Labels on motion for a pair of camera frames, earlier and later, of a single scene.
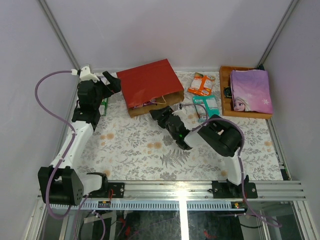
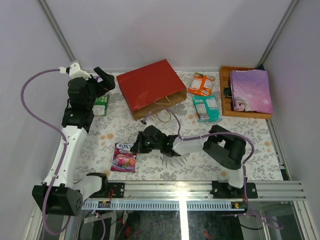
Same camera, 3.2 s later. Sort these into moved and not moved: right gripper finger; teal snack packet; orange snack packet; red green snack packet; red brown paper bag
Moved: right gripper finger
Not moved: red brown paper bag; teal snack packet; orange snack packet; red green snack packet
